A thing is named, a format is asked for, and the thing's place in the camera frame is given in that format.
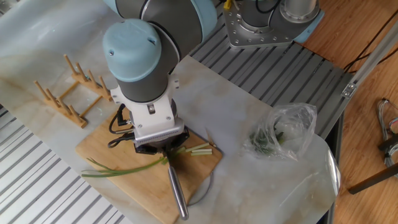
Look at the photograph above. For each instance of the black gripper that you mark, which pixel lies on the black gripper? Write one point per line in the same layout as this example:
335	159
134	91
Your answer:
183	138

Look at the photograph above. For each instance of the steel cleaver knife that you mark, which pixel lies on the steel cleaver knife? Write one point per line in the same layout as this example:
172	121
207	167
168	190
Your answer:
178	193

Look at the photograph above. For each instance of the green garlic stalk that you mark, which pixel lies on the green garlic stalk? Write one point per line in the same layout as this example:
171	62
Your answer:
124	171

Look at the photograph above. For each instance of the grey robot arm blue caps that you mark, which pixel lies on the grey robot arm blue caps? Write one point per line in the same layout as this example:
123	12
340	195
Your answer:
133	49

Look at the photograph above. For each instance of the cut garlic stem piece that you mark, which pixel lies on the cut garlic stem piece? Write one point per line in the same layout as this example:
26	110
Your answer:
202	153
179	150
202	150
198	147

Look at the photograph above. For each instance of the chopped green garlic leaves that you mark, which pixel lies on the chopped green garlic leaves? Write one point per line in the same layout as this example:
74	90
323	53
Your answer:
261	143

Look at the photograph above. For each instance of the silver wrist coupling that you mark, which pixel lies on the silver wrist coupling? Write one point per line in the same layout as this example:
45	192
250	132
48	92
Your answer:
173	107

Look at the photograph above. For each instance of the wooden peg dish rack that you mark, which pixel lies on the wooden peg dish rack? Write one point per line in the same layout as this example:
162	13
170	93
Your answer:
93	88

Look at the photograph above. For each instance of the clear plastic bag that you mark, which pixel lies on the clear plastic bag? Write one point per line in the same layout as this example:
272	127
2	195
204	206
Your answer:
298	124

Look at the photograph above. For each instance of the yellow plastic piece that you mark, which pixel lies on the yellow plastic piece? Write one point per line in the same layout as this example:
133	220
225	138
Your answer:
227	3

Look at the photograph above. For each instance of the black metal bar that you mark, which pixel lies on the black metal bar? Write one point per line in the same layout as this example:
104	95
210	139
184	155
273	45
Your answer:
373	179
388	143

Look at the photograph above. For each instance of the silver wrist camera bar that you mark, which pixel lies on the silver wrist camera bar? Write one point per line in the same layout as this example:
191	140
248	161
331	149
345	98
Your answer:
158	137

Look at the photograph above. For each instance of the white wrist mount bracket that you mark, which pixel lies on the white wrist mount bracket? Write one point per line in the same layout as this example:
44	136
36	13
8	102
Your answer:
152	118

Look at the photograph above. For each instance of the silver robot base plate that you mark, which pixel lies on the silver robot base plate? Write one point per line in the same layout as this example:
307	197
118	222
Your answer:
242	34

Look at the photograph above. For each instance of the aluminium frame post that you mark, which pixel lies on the aluminium frame post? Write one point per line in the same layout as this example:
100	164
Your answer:
370	60

